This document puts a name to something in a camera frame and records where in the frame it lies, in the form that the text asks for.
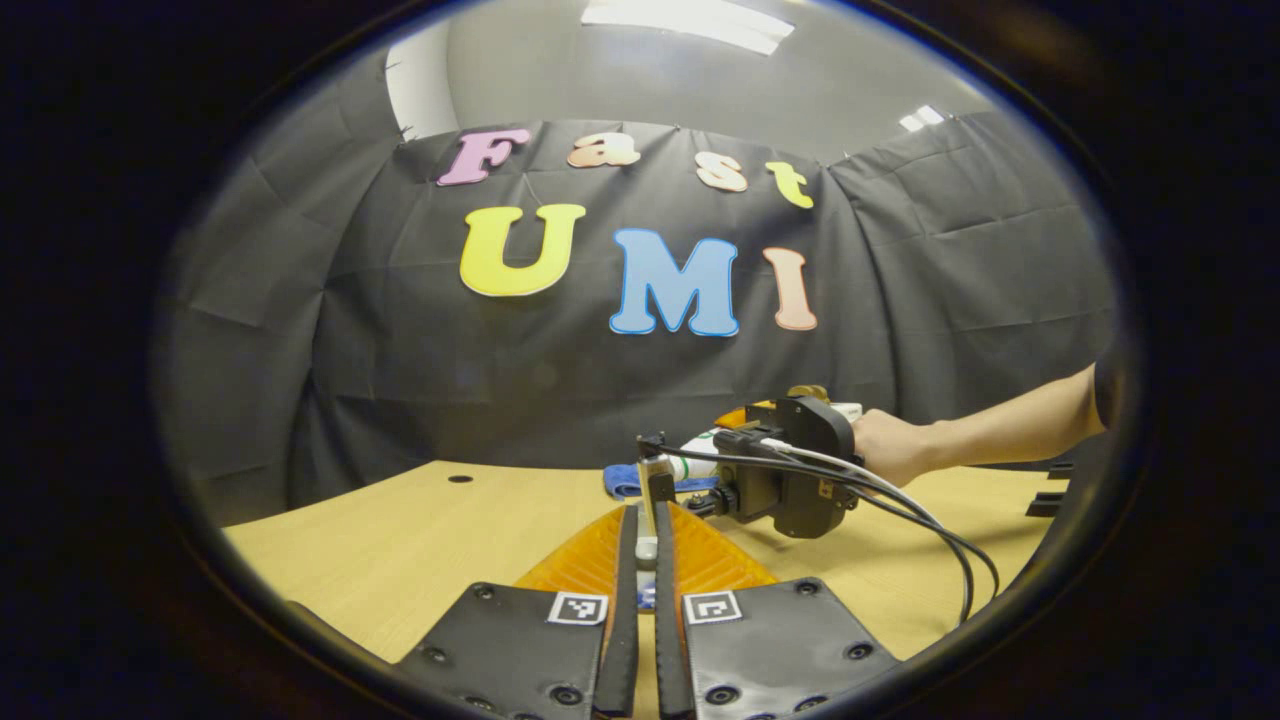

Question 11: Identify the large ceiling light panel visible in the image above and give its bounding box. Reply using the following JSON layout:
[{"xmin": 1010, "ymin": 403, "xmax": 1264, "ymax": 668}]
[{"xmin": 578, "ymin": 0, "xmax": 797, "ymax": 57}]

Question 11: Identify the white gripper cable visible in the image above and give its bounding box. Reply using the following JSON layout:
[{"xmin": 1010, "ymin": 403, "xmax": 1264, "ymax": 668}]
[{"xmin": 758, "ymin": 436, "xmax": 947, "ymax": 528}]

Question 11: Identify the black backdrop cloth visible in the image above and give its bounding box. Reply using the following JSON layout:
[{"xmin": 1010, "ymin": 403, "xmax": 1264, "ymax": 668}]
[{"xmin": 155, "ymin": 50, "xmax": 1121, "ymax": 526}]

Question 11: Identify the white green-label water bottle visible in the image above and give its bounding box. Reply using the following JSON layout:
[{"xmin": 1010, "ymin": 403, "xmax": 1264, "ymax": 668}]
[{"xmin": 667, "ymin": 427, "xmax": 724, "ymax": 484}]

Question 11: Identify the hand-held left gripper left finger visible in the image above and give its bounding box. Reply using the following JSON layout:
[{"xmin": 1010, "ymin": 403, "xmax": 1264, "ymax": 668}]
[{"xmin": 395, "ymin": 503, "xmax": 642, "ymax": 720}]

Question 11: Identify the blue towel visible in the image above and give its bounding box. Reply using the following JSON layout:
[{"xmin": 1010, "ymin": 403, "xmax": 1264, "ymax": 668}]
[{"xmin": 602, "ymin": 462, "xmax": 721, "ymax": 500}]

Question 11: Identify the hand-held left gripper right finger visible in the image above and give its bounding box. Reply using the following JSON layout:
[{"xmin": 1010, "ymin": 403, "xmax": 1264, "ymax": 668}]
[{"xmin": 654, "ymin": 500, "xmax": 902, "ymax": 720}]

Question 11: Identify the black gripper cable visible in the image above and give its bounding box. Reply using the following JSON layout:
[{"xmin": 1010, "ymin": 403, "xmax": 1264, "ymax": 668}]
[{"xmin": 662, "ymin": 443, "xmax": 1002, "ymax": 628}]

